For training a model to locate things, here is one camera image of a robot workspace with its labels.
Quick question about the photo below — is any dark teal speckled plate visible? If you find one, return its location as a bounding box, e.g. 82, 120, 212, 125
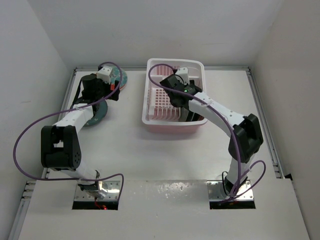
84, 100, 108, 128

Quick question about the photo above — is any black small plate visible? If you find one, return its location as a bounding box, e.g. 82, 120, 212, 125
192, 113, 204, 122

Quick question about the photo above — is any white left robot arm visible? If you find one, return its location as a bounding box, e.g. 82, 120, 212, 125
40, 73, 123, 199

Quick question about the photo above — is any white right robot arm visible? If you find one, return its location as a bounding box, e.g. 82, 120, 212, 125
159, 74, 264, 198

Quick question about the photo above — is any white pink dish rack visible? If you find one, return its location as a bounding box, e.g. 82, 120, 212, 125
142, 58, 208, 134

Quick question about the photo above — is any red and teal plate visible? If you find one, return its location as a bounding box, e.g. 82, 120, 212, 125
110, 66, 128, 90

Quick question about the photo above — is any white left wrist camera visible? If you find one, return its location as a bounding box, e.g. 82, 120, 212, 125
96, 65, 113, 84

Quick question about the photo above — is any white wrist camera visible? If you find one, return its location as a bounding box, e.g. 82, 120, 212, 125
175, 66, 190, 85
96, 65, 113, 84

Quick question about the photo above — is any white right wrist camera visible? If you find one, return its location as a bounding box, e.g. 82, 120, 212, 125
175, 66, 190, 85

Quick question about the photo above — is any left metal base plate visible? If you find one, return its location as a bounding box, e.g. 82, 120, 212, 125
74, 180, 121, 202

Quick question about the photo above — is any metal base plate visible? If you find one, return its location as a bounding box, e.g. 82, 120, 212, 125
74, 180, 121, 202
207, 180, 254, 203

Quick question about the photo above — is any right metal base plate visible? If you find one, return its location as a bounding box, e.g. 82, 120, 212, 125
207, 180, 254, 203

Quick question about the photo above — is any aluminium frame rail left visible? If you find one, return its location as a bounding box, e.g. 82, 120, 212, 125
7, 67, 77, 240

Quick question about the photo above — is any aluminium frame rail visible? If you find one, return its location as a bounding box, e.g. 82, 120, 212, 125
246, 68, 293, 181
7, 67, 77, 240

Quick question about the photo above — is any aluminium frame rail right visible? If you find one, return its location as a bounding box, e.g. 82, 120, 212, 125
246, 68, 293, 181

